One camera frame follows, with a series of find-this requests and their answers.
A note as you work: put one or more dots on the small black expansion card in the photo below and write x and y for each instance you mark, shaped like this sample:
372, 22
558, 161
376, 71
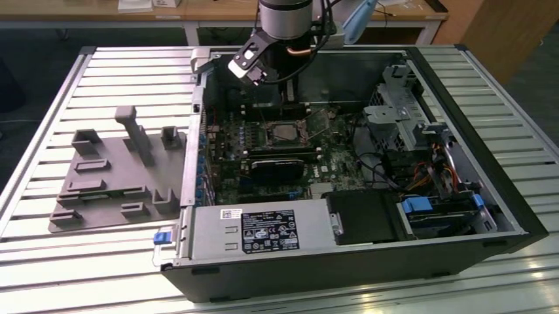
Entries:
275, 170

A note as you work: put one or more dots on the blue latch clip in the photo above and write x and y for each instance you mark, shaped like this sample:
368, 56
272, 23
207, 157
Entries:
162, 237

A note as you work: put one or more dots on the black RAM slot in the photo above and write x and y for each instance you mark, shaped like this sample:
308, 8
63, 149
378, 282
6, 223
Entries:
283, 154
283, 149

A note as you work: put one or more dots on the CPU socket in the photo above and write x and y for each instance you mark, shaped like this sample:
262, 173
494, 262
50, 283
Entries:
283, 144

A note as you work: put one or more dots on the white box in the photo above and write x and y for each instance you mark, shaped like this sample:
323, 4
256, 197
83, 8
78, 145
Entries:
168, 3
135, 6

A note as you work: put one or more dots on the wooden desk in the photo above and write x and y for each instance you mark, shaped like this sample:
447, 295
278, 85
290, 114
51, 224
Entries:
87, 16

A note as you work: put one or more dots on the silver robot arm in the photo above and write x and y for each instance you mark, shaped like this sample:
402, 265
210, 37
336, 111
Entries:
283, 19

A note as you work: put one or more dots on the brown wooden cabinet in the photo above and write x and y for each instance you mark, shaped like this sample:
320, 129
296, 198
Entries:
502, 32

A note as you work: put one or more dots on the black PC case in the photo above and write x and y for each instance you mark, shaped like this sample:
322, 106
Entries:
306, 278

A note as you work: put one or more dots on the green motherboard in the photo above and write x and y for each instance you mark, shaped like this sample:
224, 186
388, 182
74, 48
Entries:
340, 163

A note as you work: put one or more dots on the small silver heat sink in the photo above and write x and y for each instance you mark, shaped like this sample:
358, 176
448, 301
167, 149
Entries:
322, 188

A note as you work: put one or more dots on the grey power supply unit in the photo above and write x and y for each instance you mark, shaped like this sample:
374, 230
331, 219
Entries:
218, 235

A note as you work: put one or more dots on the silver CPU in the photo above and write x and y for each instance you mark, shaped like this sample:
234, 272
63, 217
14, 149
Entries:
284, 132

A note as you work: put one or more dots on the hard disk in blue carrier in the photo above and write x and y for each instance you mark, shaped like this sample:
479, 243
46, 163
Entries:
419, 204

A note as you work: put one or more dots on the grey metal drive cage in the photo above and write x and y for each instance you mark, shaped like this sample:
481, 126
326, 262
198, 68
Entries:
392, 117

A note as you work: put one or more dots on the grey parts rack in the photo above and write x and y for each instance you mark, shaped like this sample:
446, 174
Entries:
114, 170

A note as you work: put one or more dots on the black drive bay box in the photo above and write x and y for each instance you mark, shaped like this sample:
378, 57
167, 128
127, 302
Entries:
367, 216

